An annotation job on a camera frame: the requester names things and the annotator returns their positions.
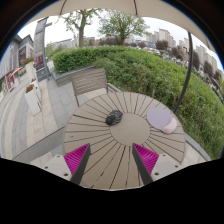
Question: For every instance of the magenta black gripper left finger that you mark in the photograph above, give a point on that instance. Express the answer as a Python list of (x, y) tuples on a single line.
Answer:
[(77, 161)]

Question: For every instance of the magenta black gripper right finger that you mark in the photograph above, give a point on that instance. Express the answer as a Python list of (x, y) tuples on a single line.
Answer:
[(145, 160)]

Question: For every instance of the lilac mouse pad wrist rest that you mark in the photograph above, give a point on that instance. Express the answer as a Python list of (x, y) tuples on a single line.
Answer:
[(162, 120)]

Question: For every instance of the black computer mouse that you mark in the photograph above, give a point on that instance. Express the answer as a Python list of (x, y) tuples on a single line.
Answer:
[(114, 117)]

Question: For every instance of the round slatted wooden table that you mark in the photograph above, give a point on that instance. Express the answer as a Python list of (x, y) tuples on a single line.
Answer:
[(111, 164)]

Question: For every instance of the white planter box near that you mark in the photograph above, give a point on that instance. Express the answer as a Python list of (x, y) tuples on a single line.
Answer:
[(32, 99)]

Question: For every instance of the white planter box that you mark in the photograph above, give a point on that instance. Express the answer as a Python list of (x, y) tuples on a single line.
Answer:
[(29, 67), (32, 99)]

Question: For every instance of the brown slatted outdoor chair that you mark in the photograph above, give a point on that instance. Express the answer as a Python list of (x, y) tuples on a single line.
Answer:
[(90, 80)]

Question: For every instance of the trimmed green hedge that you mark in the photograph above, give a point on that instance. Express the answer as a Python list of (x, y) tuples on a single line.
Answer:
[(198, 108)]

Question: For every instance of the white planter box far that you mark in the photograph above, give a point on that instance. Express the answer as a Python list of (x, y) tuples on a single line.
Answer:
[(29, 67)]

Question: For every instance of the tall grey sign pillar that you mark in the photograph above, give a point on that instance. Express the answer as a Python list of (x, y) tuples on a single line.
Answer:
[(42, 71)]

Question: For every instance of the beige patio umbrella canopy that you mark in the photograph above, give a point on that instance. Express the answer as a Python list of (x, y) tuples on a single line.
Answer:
[(143, 8)]

